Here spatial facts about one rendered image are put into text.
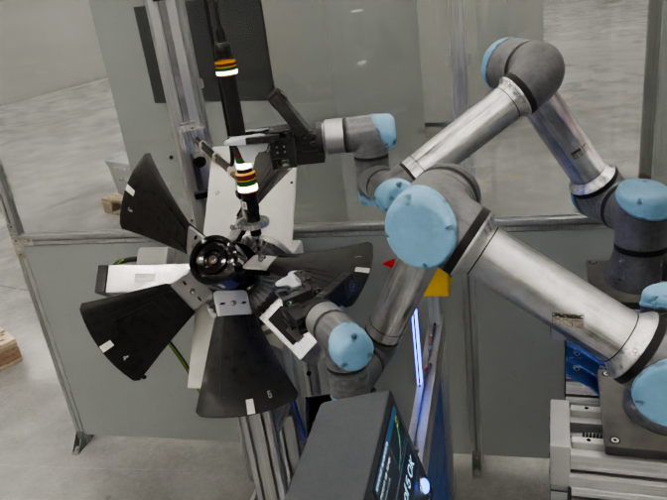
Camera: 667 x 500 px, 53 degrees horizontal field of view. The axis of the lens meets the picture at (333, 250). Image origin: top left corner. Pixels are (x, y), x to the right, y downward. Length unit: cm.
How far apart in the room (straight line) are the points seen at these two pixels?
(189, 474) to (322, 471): 206
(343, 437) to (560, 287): 38
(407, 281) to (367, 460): 46
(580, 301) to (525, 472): 173
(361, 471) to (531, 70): 87
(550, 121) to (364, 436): 93
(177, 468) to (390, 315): 182
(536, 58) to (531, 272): 55
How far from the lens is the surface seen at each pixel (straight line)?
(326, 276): 148
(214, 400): 150
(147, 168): 172
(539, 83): 139
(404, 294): 123
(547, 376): 247
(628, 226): 162
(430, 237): 98
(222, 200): 191
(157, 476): 294
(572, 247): 224
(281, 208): 184
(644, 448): 121
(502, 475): 268
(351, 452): 86
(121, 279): 185
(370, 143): 142
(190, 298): 163
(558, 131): 160
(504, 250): 101
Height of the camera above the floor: 180
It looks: 23 degrees down
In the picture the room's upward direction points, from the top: 8 degrees counter-clockwise
